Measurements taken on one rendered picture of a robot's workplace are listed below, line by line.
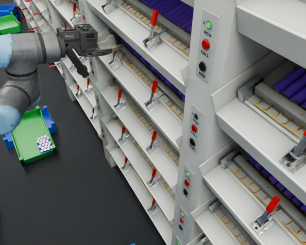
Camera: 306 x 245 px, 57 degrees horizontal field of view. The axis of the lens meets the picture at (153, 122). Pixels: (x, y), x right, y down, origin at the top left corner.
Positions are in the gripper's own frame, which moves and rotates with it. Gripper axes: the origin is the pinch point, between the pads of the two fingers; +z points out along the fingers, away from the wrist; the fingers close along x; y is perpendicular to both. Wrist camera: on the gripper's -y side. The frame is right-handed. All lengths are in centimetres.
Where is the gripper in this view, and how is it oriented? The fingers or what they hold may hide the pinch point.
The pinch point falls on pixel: (117, 46)
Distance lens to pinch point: 101.3
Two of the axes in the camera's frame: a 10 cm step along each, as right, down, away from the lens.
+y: 1.2, -7.8, -6.1
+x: -5.0, -5.8, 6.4
